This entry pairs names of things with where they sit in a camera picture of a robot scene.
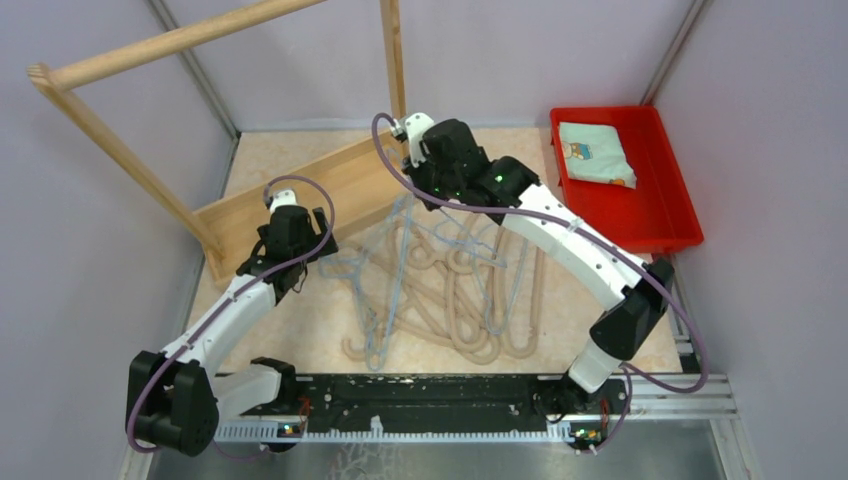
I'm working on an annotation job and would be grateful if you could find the folded light green cloth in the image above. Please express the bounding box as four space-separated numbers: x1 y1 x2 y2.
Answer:
558 122 637 189

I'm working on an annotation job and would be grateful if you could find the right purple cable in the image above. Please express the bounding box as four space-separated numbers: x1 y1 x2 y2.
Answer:
370 112 710 455

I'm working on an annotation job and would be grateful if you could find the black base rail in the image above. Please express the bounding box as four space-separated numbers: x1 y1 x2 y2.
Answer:
221 374 626 433

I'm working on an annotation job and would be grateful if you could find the wooden clothes rack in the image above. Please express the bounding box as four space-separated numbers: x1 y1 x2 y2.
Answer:
27 1 403 285

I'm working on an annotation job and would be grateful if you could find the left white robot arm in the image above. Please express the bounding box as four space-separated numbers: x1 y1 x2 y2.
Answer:
124 189 338 457

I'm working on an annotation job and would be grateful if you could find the white cable duct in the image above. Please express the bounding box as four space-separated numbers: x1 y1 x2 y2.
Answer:
214 420 578 444

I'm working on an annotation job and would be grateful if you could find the red plastic bin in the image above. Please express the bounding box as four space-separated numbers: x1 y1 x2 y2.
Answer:
549 106 704 254

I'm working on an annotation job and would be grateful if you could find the beige plastic hanger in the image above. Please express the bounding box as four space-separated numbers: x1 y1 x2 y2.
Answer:
394 221 447 270
334 242 463 371
486 248 546 359
445 216 500 366

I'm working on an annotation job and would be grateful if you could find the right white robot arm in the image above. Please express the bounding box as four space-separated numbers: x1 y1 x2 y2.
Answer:
384 113 674 418

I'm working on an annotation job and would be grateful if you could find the blue wire hanger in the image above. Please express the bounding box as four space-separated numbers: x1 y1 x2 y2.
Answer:
318 254 381 350
363 195 413 372
399 215 509 275
406 217 545 358

